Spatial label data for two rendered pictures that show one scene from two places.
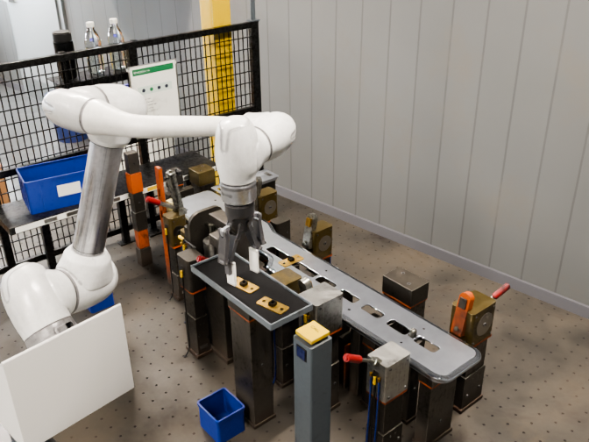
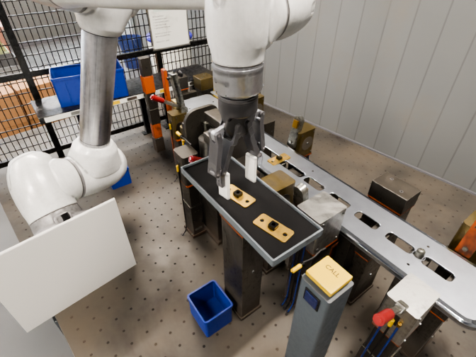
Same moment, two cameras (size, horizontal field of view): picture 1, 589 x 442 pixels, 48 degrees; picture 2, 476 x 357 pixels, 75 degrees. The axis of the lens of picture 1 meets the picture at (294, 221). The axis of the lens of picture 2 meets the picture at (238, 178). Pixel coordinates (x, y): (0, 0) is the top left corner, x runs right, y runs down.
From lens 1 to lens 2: 1.08 m
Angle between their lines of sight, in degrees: 11
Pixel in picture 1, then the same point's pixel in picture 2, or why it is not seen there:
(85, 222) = (86, 115)
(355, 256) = (319, 151)
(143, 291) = (155, 172)
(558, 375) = not seen: outside the picture
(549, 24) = not seen: outside the picture
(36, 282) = (36, 172)
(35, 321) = (35, 210)
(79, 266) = (83, 156)
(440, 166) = (369, 87)
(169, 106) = (179, 25)
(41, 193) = (67, 89)
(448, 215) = (370, 121)
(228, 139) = not seen: outside the picture
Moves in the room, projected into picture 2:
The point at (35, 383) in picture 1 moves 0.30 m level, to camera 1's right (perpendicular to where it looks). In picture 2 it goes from (23, 278) to (131, 285)
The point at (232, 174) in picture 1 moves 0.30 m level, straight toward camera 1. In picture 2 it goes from (231, 46) to (239, 157)
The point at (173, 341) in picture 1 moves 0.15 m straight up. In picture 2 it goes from (174, 219) to (170, 192)
